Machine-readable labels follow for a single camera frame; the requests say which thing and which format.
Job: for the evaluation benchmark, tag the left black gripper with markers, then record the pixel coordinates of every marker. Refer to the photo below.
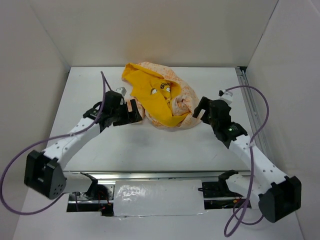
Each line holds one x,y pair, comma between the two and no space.
131,117

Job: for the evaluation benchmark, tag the aluminium frame rail right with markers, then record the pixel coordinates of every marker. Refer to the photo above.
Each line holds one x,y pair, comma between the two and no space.
256,121

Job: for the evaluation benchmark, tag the white cover sheet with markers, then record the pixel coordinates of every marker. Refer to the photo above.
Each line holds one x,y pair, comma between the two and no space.
158,198

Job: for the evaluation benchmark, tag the yellow and patterned jacket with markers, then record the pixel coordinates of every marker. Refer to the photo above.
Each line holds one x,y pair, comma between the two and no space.
161,96

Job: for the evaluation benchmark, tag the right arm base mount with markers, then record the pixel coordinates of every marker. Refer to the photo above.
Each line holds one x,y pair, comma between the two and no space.
217,197

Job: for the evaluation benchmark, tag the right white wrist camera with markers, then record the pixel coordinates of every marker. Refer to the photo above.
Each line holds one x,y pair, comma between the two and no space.
226,96

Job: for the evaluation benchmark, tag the aluminium frame rail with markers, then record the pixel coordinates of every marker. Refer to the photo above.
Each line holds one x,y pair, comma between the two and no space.
256,121
149,175

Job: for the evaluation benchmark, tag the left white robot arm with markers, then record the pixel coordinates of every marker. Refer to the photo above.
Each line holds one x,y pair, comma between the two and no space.
44,171

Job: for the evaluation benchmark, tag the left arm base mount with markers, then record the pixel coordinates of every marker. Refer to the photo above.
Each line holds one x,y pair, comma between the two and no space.
100,201

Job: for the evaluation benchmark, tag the aluminium frame rail front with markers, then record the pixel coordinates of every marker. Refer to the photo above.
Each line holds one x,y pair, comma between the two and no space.
149,175

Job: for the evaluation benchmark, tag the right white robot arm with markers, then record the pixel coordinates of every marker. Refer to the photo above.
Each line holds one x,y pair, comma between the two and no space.
273,192

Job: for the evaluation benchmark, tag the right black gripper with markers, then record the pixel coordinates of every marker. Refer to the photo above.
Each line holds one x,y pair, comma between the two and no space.
204,103

